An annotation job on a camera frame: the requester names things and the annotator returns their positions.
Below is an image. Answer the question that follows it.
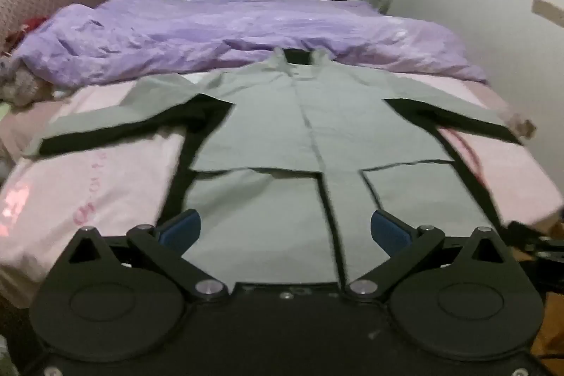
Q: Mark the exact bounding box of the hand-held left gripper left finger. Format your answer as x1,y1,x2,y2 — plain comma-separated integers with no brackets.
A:
66,209,230,303

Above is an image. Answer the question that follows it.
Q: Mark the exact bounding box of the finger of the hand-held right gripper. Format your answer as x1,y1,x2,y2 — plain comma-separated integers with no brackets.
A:
507,221,564,262

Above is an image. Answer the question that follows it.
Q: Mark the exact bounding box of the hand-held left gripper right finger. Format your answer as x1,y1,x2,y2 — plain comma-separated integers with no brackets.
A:
344,209,509,303

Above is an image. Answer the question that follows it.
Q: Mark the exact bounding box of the grey and black jacket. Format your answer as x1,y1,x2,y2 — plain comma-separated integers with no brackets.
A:
24,48,536,284

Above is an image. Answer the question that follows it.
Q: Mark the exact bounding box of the pink printed bed sheet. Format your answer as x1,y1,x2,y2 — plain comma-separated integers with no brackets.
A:
0,70,564,306

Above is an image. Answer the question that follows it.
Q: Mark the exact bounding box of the mauve fitted bed sheet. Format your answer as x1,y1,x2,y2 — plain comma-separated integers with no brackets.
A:
0,100,62,159

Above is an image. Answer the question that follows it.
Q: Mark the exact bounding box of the purple duvet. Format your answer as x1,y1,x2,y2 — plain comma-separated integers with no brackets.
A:
11,0,490,88

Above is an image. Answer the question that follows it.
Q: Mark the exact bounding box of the grey plush toy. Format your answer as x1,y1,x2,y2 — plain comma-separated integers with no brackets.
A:
0,54,54,107

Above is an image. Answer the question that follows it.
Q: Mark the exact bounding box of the red cloth item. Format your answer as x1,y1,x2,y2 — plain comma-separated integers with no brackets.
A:
12,17,50,47

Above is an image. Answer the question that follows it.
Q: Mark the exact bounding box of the beige wall box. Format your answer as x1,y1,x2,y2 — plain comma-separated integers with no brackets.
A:
532,0,564,29

